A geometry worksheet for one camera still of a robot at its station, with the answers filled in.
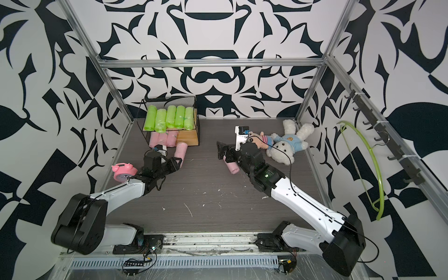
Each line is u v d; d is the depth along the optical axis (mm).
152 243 738
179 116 933
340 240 384
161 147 826
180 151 932
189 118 923
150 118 939
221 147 661
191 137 1111
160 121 915
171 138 1046
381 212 574
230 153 633
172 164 793
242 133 608
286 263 714
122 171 850
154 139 1023
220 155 654
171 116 936
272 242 743
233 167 944
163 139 1020
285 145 941
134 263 726
